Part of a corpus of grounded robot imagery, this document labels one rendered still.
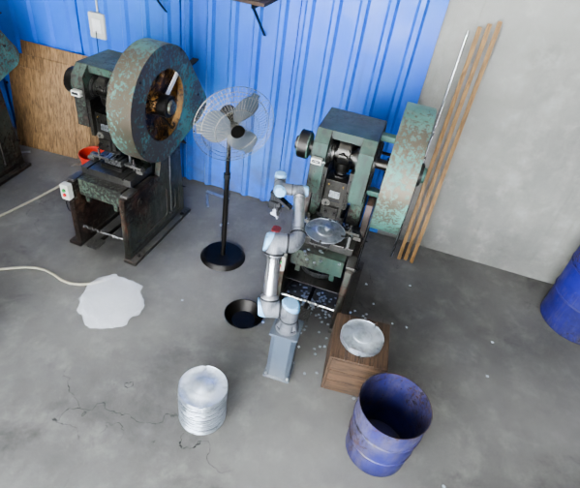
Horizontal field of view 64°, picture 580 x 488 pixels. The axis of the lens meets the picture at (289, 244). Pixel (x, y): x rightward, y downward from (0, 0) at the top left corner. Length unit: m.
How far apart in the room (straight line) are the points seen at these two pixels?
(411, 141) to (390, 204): 0.37
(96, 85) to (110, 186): 0.75
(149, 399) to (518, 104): 3.45
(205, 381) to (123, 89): 1.86
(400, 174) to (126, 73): 1.79
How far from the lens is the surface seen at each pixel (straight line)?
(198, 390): 2.91
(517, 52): 4.07
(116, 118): 3.26
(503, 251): 4.83
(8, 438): 3.32
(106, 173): 3.95
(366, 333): 3.22
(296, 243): 2.74
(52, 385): 3.45
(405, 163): 2.71
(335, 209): 3.21
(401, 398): 3.11
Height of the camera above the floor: 2.74
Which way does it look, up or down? 39 degrees down
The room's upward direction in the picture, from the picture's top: 9 degrees clockwise
